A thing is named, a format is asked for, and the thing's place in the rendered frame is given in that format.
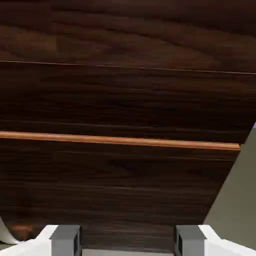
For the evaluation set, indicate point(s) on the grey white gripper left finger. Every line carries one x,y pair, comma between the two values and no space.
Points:
64,242

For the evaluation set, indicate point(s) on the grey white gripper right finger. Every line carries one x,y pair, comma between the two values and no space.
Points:
190,242

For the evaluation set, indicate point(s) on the dark wood cabinet door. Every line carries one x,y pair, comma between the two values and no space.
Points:
128,30
128,102
124,186

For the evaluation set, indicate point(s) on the dark wood cabinet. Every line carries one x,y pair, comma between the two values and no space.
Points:
128,140

